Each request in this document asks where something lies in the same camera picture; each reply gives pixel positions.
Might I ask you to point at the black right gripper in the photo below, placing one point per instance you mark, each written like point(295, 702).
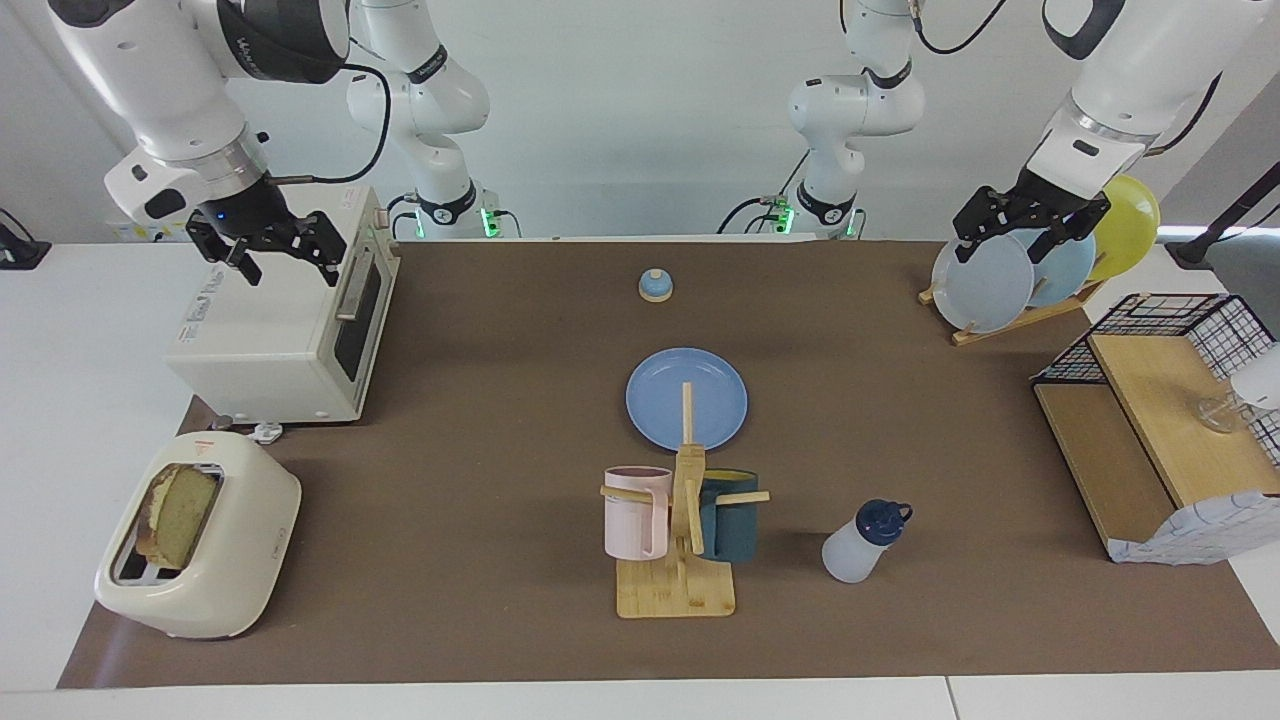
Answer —
point(245, 215)

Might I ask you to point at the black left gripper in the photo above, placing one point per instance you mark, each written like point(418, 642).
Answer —
point(1045, 200)

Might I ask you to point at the toasted bread slice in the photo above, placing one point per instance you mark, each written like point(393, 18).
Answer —
point(180, 515)

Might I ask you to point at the white bottle with blue cap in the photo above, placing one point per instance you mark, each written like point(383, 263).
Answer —
point(850, 555)

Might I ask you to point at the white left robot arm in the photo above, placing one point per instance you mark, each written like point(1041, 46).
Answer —
point(1150, 60)

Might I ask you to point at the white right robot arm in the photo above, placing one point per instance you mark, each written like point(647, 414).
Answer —
point(150, 80)

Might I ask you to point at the light blue plate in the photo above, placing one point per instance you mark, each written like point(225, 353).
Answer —
point(1070, 270)

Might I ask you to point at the grey plate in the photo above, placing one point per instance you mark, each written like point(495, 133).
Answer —
point(980, 290)

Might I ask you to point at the yellow plate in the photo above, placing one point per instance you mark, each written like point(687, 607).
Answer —
point(1130, 225)

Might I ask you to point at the wooden plate rack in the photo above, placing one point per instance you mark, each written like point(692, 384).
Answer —
point(1010, 323)

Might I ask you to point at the blue round plate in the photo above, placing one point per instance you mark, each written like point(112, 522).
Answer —
point(660, 400)

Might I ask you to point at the white toaster oven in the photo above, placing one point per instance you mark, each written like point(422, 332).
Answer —
point(260, 340)

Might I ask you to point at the white box with labels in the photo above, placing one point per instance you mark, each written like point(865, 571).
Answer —
point(140, 232)

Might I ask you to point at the black stand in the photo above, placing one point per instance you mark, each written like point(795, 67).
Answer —
point(1215, 232)

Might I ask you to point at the brown table mat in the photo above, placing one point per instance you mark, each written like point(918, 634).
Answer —
point(480, 400)

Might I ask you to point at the clear glass cup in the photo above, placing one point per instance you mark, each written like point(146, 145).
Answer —
point(1218, 415)

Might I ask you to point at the cream two-slot toaster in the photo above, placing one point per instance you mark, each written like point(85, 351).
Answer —
point(240, 540)

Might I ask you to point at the teal mug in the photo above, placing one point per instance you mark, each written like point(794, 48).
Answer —
point(735, 530)

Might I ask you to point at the pink mug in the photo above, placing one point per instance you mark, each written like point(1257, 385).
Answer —
point(630, 520)

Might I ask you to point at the wooden mug tree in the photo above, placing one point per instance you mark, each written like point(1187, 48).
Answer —
point(675, 595)

